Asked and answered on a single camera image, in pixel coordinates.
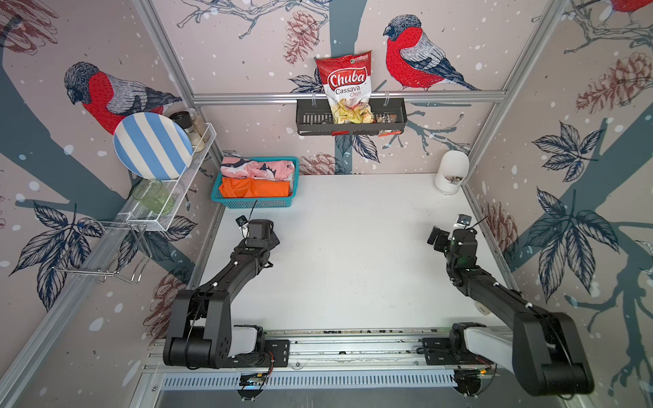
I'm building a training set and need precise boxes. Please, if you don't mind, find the orange cloth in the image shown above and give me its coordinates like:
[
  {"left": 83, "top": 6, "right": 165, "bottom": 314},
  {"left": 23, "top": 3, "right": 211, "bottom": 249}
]
[{"left": 219, "top": 178, "right": 292, "bottom": 199}]

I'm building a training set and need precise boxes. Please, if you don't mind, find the pink patterned cloth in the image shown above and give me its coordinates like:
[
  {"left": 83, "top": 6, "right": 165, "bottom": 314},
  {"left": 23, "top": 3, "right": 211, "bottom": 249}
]
[{"left": 220, "top": 157, "right": 296, "bottom": 182}]

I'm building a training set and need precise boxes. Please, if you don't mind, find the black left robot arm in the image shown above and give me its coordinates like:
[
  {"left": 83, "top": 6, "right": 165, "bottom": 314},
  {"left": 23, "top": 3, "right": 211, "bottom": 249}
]
[{"left": 163, "top": 219, "right": 280, "bottom": 369}]

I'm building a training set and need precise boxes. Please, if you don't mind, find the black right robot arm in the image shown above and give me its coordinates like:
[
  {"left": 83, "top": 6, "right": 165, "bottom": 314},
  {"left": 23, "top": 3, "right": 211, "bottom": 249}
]
[{"left": 427, "top": 227, "right": 595, "bottom": 396}]

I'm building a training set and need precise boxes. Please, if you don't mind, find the teal plastic basket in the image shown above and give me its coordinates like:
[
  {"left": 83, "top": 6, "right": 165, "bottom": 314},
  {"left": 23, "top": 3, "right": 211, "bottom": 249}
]
[{"left": 211, "top": 156, "right": 299, "bottom": 209}]

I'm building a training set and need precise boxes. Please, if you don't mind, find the black lid shaker bottle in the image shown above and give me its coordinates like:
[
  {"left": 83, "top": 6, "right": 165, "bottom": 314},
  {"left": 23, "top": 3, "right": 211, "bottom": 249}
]
[{"left": 474, "top": 302, "right": 491, "bottom": 316}]

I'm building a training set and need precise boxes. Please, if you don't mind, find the white mannequin head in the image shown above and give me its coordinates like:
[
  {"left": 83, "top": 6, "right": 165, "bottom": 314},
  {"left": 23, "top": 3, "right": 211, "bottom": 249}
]
[{"left": 434, "top": 151, "right": 469, "bottom": 196}]

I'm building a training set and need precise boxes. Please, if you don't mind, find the green glass cup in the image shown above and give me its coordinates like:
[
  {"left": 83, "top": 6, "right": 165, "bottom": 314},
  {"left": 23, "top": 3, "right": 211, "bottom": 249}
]
[{"left": 131, "top": 178, "right": 174, "bottom": 214}]

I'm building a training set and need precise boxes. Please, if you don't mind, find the beige spice jar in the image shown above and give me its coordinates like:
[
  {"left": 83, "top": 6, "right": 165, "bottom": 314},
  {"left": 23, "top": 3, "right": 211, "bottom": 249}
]
[{"left": 188, "top": 109, "right": 207, "bottom": 153}]

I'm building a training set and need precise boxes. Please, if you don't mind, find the blue white striped plate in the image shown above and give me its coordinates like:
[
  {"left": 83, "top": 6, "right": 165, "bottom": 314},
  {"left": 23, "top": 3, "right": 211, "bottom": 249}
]
[{"left": 113, "top": 112, "right": 194, "bottom": 181}]

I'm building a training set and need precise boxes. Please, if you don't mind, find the dark lid spice jar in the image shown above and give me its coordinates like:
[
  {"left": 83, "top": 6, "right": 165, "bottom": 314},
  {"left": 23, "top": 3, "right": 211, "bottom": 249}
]
[{"left": 169, "top": 110, "right": 195, "bottom": 134}]

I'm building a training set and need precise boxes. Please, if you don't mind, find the red Chuba chips bag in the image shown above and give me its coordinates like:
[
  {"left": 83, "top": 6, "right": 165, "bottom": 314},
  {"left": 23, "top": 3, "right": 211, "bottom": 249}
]
[{"left": 316, "top": 51, "right": 374, "bottom": 125}]

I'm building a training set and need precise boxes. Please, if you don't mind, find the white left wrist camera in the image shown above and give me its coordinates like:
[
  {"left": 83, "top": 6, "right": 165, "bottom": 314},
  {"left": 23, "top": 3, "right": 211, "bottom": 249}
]
[{"left": 236, "top": 215, "right": 249, "bottom": 228}]

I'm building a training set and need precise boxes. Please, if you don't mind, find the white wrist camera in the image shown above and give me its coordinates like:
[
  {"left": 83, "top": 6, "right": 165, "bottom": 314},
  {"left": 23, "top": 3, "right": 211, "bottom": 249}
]
[
  {"left": 456, "top": 214, "right": 472, "bottom": 229},
  {"left": 236, "top": 215, "right": 249, "bottom": 228}
]

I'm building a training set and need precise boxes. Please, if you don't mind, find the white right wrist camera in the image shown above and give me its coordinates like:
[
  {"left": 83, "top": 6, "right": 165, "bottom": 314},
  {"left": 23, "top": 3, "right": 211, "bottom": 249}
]
[{"left": 456, "top": 214, "right": 472, "bottom": 229}]

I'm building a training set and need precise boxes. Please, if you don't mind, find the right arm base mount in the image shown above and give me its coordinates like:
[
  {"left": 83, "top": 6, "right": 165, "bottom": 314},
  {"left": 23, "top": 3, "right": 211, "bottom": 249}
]
[{"left": 417, "top": 322, "right": 492, "bottom": 367}]

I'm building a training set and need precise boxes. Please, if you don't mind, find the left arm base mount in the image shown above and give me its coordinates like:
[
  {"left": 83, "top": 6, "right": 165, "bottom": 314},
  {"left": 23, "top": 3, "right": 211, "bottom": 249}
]
[{"left": 224, "top": 325, "right": 290, "bottom": 368}]

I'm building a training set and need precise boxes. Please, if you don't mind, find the clear acrylic wall shelf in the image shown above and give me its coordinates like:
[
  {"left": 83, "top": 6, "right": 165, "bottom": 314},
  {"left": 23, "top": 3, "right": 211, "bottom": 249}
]
[{"left": 122, "top": 123, "right": 217, "bottom": 231}]

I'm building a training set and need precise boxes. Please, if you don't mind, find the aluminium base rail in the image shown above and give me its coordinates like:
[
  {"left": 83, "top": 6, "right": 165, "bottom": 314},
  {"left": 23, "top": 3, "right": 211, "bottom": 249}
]
[{"left": 152, "top": 328, "right": 567, "bottom": 371}]

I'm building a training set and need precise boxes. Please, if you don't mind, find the black wire hanging basket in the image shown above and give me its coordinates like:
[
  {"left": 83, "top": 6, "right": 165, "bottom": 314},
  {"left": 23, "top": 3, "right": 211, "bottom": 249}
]
[{"left": 296, "top": 98, "right": 409, "bottom": 137}]

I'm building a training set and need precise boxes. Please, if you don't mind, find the metal wire rack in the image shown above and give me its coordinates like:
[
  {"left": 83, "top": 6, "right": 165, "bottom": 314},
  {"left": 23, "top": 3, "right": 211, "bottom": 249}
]
[{"left": 50, "top": 220, "right": 152, "bottom": 285}]

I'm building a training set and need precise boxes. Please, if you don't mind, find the aluminium frame crossbar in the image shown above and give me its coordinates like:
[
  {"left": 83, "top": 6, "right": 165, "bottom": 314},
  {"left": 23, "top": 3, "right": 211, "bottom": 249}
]
[{"left": 191, "top": 90, "right": 508, "bottom": 107}]

